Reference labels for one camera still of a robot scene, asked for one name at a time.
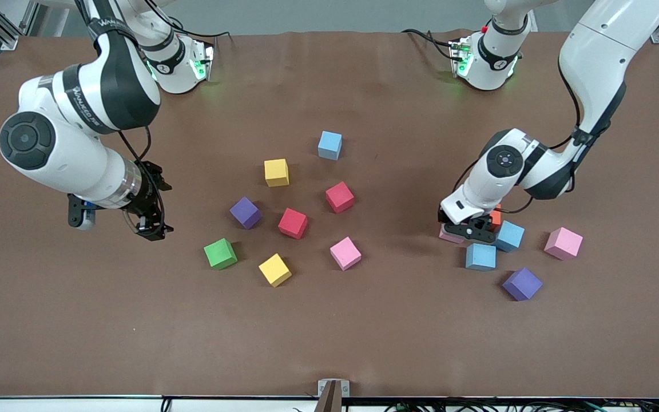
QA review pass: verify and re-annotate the pink foam cube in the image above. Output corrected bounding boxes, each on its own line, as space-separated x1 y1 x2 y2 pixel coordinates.
543 227 583 262
329 236 363 271
439 224 469 245

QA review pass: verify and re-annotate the light blue foam cube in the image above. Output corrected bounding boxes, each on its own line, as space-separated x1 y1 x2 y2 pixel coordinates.
493 220 526 253
317 130 343 161
465 243 497 271

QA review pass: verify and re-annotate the yellow foam cube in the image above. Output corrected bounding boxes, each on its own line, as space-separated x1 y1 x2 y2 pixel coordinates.
264 159 290 188
258 253 293 288

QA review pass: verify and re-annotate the red foam cube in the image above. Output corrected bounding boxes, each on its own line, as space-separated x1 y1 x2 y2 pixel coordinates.
325 181 356 214
277 207 309 240

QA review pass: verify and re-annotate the purple foam cube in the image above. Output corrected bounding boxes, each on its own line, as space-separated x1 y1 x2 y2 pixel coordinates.
229 197 263 230
502 267 543 302

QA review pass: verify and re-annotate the green foam cube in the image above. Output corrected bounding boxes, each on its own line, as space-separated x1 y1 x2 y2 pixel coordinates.
203 238 238 271

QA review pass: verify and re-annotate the brown table mat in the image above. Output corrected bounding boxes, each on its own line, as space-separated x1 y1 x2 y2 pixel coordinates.
0 29 659 399

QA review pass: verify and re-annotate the black right base cable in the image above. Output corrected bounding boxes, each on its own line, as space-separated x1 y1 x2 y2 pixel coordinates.
164 17 231 43

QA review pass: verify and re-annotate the black base cable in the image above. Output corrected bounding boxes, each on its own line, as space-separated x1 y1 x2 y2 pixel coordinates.
401 29 457 61
164 17 231 43

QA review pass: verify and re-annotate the black left base cable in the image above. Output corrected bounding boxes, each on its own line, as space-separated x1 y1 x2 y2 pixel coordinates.
401 29 457 61

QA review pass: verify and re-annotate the metal table edge bracket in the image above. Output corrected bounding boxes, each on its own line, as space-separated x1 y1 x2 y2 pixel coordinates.
317 379 351 412

